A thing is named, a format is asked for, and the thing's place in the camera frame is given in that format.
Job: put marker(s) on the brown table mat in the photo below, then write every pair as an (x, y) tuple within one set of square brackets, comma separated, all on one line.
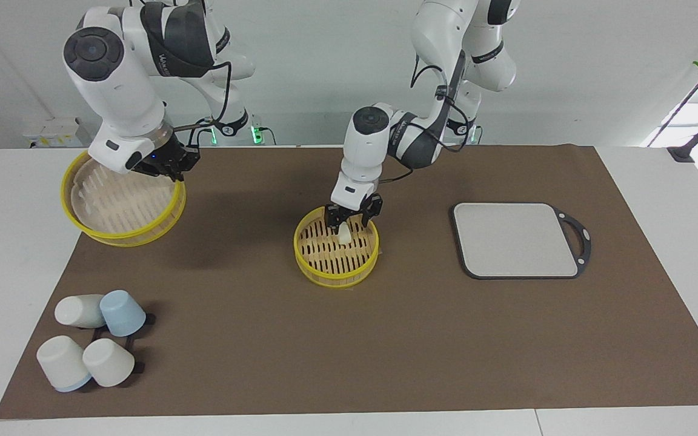
[(252, 339)]

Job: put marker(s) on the small white bun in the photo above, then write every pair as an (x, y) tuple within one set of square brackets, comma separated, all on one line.
[(345, 236)]

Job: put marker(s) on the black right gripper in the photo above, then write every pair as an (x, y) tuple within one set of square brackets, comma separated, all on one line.
[(170, 158)]

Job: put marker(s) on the light blue cup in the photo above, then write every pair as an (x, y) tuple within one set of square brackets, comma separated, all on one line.
[(122, 313)]

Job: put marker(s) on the plain white cup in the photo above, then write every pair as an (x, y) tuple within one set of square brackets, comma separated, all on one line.
[(75, 310), (108, 362)]

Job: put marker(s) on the white box with yellow labels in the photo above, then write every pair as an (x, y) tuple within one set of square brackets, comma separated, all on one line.
[(52, 132)]

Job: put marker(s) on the white cup with blue rim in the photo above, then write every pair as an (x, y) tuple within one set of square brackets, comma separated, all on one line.
[(61, 362)]

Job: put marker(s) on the white steamer liner cloth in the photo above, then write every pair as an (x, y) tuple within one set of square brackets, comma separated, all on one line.
[(119, 203)]

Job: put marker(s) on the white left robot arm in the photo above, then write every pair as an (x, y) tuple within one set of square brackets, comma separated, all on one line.
[(373, 139)]

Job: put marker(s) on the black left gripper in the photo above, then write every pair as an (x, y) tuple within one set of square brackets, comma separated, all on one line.
[(355, 215)]

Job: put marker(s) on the yellow bare steamer basket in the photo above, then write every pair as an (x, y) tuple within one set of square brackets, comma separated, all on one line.
[(337, 275)]

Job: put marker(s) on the grey cutting board, dark rim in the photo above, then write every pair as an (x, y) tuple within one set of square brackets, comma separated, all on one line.
[(506, 242)]

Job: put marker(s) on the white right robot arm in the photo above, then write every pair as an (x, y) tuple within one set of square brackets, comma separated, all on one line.
[(119, 91)]

